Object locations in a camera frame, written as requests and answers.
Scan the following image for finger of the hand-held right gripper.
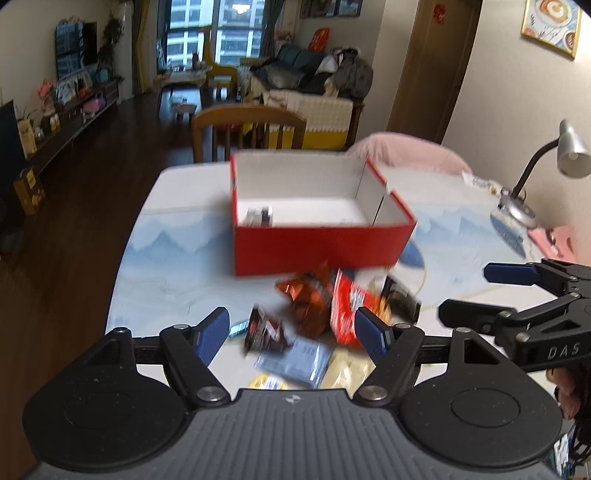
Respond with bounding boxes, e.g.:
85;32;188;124
438;294;584;345
483;259;591;296

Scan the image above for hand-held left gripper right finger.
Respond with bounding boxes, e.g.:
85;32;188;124
353;307;502;409

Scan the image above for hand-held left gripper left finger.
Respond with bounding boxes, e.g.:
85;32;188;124
84;306;232;409

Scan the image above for red snack packet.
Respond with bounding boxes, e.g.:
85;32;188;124
328;268;393;348

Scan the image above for pale yellow snack packet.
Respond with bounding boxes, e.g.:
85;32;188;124
319;348;375;391

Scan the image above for small colourful candy wrapper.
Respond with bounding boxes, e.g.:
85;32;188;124
243;304;294;356

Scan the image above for yellow blue snack packet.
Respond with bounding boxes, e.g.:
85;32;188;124
248;372;290;391

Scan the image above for orange foil snack packet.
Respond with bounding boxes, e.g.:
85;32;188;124
275;269;339;339

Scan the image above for light blue snack packet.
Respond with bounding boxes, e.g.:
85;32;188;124
253;335;334;389

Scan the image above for red cardboard box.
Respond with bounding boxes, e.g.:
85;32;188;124
229;150;419;278

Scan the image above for grey black snack packet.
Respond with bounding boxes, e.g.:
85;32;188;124
244;206;274;228

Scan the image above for person's right hand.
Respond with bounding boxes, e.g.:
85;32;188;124
547;364;584;420

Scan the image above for pink cloth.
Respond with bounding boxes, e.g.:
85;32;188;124
528;224;576;260

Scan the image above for white striped packet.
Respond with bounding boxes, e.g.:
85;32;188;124
461;170;502;195

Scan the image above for grey desk lamp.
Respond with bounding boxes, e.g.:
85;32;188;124
496;119;591;230

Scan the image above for wooden chair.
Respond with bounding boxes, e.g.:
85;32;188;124
191;104;308;163

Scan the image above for sofa with cream cover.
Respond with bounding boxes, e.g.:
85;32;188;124
239;45;366;151

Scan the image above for small wooden stool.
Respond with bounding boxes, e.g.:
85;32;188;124
171;103;199;125

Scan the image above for yellow gift bag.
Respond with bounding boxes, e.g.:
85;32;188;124
12;167;47;217

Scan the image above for dark wooden tv cabinet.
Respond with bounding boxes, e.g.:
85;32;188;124
25;80;121;177

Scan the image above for coffee table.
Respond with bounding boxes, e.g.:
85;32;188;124
156;68;209;117

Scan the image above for pile of dark clothes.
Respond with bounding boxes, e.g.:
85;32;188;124
318;45;374;100

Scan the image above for yellow armchair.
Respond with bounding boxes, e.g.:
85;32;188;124
202;25;239;100

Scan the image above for black cabinet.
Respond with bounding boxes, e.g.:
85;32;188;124
0;99;27;228

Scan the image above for white standing air conditioner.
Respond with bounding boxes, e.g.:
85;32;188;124
117;0;140;100

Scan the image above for large window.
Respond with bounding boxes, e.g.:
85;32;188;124
157;0;279;71

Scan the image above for green house plant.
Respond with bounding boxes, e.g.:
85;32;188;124
99;13;126;71

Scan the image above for television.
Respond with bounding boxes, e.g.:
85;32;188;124
55;20;99;82

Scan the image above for wooden door frame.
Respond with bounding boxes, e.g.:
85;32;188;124
385;0;484;145

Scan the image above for framed wall picture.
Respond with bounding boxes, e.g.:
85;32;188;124
520;0;584;60

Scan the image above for paper bag with handles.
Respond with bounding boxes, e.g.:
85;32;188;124
17;117;40;156

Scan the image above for dark framed wall pictures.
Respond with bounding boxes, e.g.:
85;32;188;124
300;0;363;20

